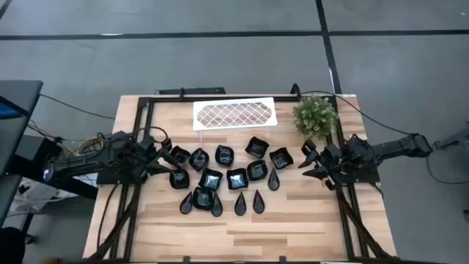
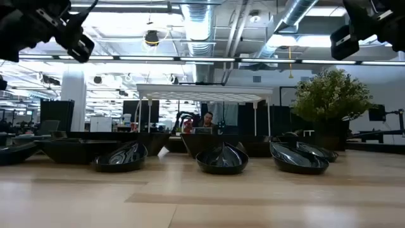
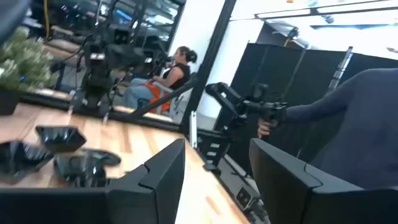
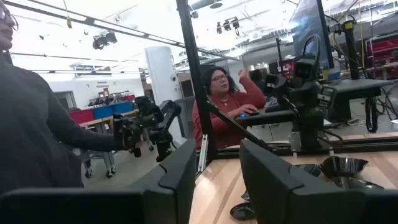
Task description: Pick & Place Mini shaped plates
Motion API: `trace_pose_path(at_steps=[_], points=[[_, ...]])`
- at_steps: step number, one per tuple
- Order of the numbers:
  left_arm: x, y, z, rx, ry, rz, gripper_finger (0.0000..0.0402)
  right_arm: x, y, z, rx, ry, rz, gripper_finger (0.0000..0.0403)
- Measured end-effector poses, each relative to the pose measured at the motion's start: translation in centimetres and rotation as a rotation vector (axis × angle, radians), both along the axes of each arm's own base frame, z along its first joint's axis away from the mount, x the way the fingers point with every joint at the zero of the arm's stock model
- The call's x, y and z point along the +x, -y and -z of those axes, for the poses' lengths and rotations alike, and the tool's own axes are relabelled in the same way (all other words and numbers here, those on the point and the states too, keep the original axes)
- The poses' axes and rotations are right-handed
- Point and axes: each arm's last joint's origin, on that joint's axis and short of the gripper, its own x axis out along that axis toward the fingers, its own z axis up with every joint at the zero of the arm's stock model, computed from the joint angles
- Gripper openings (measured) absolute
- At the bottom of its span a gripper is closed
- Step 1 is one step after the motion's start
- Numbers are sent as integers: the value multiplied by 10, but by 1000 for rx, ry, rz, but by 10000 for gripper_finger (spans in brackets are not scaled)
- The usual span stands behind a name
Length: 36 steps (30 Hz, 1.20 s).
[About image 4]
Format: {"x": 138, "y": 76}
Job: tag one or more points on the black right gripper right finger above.
{"x": 311, "y": 205}

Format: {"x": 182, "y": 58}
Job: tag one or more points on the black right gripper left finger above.
{"x": 93, "y": 208}

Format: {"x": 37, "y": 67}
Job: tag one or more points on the stack of black oval plates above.
{"x": 242, "y": 211}

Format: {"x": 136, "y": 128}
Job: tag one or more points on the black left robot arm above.
{"x": 308, "y": 127}

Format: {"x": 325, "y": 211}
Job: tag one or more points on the black boat-shaped mini plate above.
{"x": 343, "y": 166}

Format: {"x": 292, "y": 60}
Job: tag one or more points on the black desk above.
{"x": 354, "y": 85}
{"x": 267, "y": 116}

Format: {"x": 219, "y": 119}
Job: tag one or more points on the black computer mouse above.
{"x": 253, "y": 113}

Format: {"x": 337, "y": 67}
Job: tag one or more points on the workbench cart with casters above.
{"x": 105, "y": 149}

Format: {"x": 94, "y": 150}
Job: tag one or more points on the black stand yellow label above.
{"x": 350, "y": 49}

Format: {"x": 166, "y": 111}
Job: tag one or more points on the large dark display screen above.
{"x": 308, "y": 28}

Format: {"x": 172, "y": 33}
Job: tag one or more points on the person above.
{"x": 227, "y": 127}
{"x": 31, "y": 124}

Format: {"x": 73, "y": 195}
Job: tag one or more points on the red storage bin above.
{"x": 81, "y": 116}

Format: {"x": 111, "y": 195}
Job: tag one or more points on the blue storage bin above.
{"x": 102, "y": 112}

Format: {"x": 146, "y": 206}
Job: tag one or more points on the black ceiling spotlight cluster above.
{"x": 104, "y": 39}
{"x": 228, "y": 25}

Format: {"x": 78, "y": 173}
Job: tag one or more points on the white pillar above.
{"x": 161, "y": 77}

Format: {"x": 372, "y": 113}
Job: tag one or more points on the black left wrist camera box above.
{"x": 304, "y": 69}

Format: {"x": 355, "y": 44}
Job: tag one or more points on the silver aluminium bracket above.
{"x": 202, "y": 152}

